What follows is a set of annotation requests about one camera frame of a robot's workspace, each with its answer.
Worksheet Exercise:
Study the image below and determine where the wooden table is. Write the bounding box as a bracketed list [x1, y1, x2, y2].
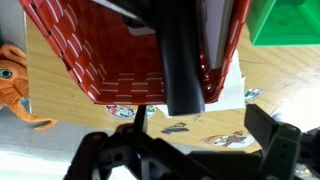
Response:
[24, 11, 320, 154]

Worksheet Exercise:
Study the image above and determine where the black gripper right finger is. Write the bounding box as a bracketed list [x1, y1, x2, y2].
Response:
[244, 103, 303, 180]

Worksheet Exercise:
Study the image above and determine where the red woven basket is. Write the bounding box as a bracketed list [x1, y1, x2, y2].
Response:
[18, 0, 252, 106]

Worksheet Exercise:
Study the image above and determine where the black cartoon sticker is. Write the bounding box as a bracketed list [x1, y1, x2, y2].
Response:
[160, 121, 190, 135]

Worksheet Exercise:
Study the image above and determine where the green cartoon sticker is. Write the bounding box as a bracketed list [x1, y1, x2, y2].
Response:
[146, 105, 158, 120]

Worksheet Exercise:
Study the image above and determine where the red white cartoon sticker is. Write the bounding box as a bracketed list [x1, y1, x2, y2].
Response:
[203, 130, 257, 150]

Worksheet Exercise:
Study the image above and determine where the grey flat board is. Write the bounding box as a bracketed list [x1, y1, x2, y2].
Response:
[199, 0, 236, 69]

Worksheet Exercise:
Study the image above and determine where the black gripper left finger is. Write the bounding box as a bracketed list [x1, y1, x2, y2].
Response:
[63, 104, 188, 180]

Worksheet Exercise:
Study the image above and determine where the white paper sheet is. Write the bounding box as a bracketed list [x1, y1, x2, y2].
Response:
[156, 49, 248, 118]

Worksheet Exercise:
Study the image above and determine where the teal cartoon sticker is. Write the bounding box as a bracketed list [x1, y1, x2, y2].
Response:
[243, 87, 264, 104]

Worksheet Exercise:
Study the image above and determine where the black cylinder object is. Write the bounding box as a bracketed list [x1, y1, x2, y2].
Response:
[153, 0, 206, 117]

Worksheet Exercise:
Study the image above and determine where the green plastic box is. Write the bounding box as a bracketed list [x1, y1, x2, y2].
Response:
[246, 0, 320, 47]

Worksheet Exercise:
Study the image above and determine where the orange elephant plush toy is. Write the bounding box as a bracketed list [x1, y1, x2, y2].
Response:
[0, 43, 58, 131]

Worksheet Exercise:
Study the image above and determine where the Mario cartoon sticker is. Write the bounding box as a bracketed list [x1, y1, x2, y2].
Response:
[104, 104, 138, 120]

